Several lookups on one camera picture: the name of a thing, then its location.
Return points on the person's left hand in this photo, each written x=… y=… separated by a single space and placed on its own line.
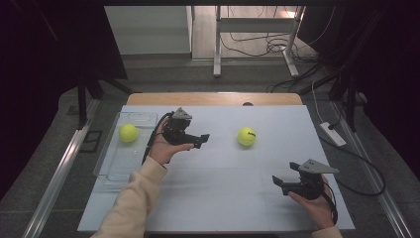
x=161 y=148

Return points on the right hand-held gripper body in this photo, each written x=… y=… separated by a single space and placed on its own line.
x=310 y=181

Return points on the white metal stand frame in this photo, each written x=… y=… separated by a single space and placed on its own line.
x=254 y=24

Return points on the aluminium floor rail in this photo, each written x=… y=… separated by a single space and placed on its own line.
x=56 y=178
x=376 y=181

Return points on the yellow tennis ball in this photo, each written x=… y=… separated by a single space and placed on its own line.
x=128 y=133
x=246 y=137

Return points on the white cabinet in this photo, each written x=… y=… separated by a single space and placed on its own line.
x=148 y=29

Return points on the black tripod stand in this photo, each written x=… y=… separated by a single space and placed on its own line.
x=350 y=95
x=82 y=99

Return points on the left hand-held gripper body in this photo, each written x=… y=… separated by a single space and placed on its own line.
x=176 y=129

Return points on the clear plastic container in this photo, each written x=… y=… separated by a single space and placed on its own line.
x=120 y=162

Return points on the dark curtain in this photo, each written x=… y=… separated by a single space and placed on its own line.
x=39 y=66
x=389 y=66

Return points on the person's right hand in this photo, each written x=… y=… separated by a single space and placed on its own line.
x=315 y=210

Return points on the white power strip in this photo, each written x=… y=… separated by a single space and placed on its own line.
x=333 y=134

